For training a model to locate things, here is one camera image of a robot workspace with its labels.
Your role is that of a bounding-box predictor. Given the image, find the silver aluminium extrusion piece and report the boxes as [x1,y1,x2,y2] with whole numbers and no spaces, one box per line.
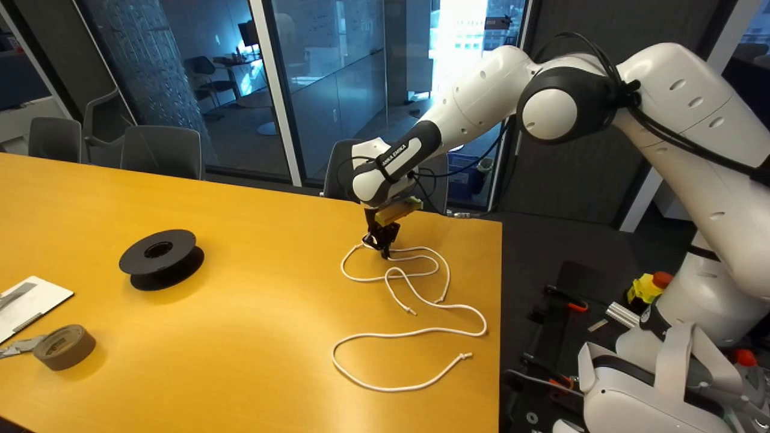
[605,302,645,332]

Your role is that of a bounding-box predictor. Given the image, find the gold wrist camera bar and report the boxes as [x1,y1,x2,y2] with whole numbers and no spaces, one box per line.
[374,197,426,228]

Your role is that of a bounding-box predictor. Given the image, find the white frame post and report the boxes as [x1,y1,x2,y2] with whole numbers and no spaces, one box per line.
[617,0,766,235]
[249,0,305,190]

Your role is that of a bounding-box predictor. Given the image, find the white braided rope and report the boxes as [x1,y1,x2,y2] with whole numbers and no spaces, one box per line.
[329,239,491,395]

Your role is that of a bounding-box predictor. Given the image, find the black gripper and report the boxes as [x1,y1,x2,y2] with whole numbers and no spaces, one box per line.
[358,207,402,261]

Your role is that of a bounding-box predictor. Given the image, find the white VR headset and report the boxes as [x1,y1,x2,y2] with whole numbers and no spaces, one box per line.
[575,320,753,433]

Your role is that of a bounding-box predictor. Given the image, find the black clamp orange handle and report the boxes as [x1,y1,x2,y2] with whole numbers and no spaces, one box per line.
[527,282,595,380]
[506,363,586,399]

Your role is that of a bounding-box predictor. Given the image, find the black filament spool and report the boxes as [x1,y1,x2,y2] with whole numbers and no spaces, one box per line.
[115,227,208,294]

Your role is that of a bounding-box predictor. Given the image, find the yellow emergency stop box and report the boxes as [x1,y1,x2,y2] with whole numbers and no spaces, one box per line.
[627,269,677,309]

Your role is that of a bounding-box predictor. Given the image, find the white paper card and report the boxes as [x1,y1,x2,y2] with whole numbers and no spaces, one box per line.
[0,275,77,346]

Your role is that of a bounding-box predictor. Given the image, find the red cap clear bottle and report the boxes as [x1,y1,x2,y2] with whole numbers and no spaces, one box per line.
[724,345,770,418]

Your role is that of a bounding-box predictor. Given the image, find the grey textured column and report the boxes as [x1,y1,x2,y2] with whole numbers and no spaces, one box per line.
[76,0,213,153]

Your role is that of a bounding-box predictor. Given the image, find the grey office chair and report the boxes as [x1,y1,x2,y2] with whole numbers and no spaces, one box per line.
[82,89,134,166]

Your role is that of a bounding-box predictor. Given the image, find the dark office chair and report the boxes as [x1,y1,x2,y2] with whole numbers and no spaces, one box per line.
[320,140,452,214]
[27,116,86,165]
[118,126,204,180]

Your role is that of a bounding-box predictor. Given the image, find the grey tape roll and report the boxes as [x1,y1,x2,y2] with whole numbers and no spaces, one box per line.
[31,323,98,373]

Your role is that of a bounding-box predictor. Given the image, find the black perforated board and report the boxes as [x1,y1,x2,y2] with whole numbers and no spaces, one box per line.
[504,258,645,433]

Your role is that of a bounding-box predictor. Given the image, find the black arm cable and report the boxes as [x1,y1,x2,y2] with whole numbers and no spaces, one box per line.
[351,32,770,211]

